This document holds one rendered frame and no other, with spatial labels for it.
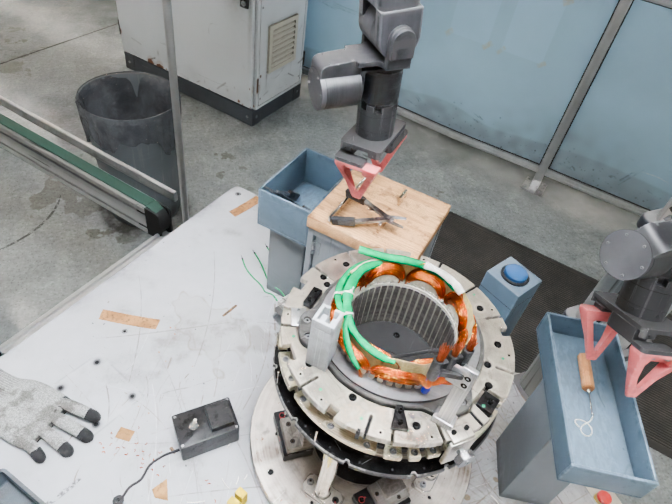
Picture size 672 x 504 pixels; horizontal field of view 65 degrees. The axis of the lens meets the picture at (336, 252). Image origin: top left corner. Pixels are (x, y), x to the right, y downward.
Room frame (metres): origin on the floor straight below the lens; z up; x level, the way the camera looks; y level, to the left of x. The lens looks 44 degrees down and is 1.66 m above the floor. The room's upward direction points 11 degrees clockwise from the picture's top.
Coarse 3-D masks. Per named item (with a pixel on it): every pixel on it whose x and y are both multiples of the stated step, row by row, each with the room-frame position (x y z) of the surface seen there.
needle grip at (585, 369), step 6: (582, 354) 0.52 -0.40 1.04; (582, 360) 0.51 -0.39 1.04; (588, 360) 0.51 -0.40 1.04; (582, 366) 0.50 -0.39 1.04; (588, 366) 0.50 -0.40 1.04; (582, 372) 0.49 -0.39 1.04; (588, 372) 0.48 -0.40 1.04; (582, 378) 0.48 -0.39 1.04; (588, 378) 0.47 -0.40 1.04; (582, 384) 0.47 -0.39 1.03; (588, 384) 0.46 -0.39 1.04
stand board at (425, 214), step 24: (336, 192) 0.77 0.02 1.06; (384, 192) 0.79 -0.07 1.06; (408, 192) 0.81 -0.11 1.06; (312, 216) 0.69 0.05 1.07; (360, 216) 0.71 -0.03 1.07; (408, 216) 0.74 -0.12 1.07; (432, 216) 0.75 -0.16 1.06; (360, 240) 0.65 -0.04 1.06; (384, 240) 0.66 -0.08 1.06; (408, 240) 0.67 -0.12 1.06
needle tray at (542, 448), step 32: (544, 320) 0.56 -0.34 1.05; (576, 320) 0.56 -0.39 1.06; (544, 352) 0.51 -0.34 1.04; (576, 352) 0.53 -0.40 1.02; (608, 352) 0.53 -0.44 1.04; (544, 384) 0.46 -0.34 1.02; (576, 384) 0.47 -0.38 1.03; (608, 384) 0.48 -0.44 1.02; (544, 416) 0.43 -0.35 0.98; (576, 416) 0.42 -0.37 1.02; (608, 416) 0.43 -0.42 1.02; (512, 448) 0.44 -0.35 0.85; (544, 448) 0.39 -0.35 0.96; (576, 448) 0.37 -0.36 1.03; (608, 448) 0.38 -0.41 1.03; (640, 448) 0.37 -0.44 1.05; (512, 480) 0.39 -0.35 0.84; (544, 480) 0.39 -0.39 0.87; (576, 480) 0.32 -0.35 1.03; (608, 480) 0.32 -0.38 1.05; (640, 480) 0.32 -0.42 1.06
